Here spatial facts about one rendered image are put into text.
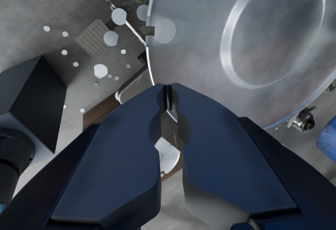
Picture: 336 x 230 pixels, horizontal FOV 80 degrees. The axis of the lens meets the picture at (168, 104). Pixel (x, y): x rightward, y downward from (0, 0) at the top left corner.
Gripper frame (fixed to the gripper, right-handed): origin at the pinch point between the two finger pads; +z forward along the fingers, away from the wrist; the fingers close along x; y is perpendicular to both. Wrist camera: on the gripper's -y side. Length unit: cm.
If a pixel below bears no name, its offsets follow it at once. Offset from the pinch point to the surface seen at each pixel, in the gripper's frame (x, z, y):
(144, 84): -2.3, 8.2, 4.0
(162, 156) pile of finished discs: -3, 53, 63
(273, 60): 12.5, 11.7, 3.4
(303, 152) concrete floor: 137, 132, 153
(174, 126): 0.7, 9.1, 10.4
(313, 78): 20.6, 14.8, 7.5
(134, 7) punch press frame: -4.1, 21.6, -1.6
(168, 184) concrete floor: -1, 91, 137
